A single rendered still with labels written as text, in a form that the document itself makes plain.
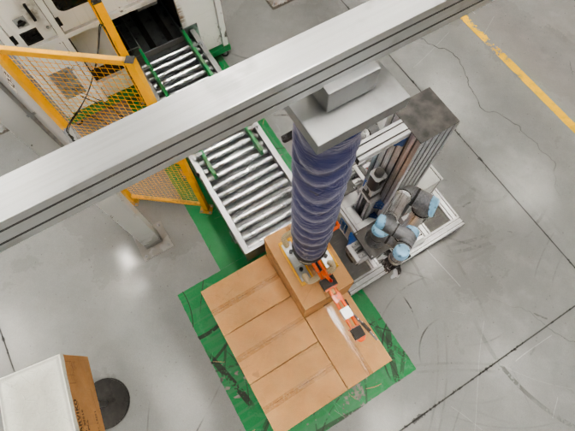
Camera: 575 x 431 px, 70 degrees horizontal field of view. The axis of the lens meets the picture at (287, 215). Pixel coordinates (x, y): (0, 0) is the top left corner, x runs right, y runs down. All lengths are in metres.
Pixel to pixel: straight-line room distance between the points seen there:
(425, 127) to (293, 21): 3.51
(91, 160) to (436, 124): 1.71
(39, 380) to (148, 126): 2.46
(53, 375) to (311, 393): 1.72
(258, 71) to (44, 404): 2.62
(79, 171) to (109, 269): 3.35
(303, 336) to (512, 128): 3.19
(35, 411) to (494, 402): 3.43
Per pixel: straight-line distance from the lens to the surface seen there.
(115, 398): 4.06
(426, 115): 2.26
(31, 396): 3.22
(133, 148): 0.93
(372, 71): 1.13
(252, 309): 3.31
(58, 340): 4.34
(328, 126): 1.11
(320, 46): 1.04
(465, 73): 5.32
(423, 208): 2.46
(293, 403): 3.27
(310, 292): 2.91
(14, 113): 2.38
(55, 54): 2.61
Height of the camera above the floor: 3.81
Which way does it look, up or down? 69 degrees down
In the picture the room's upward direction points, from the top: 1 degrees counter-clockwise
